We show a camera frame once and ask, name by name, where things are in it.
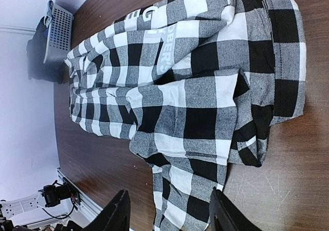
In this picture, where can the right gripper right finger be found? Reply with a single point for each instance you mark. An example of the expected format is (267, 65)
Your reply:
(225, 216)

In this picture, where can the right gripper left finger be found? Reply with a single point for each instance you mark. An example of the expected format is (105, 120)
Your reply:
(115, 216)

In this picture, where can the black white checkered cloth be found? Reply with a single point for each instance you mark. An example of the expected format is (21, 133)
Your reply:
(193, 85)

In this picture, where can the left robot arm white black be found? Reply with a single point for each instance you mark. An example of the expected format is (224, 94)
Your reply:
(47, 197)

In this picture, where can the white plastic laundry basket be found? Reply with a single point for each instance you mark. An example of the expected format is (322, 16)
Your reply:
(59, 35)

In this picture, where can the grey garment in basket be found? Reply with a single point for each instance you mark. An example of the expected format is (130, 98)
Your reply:
(48, 17)

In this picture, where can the front aluminium rail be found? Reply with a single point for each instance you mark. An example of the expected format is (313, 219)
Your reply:
(85, 205)

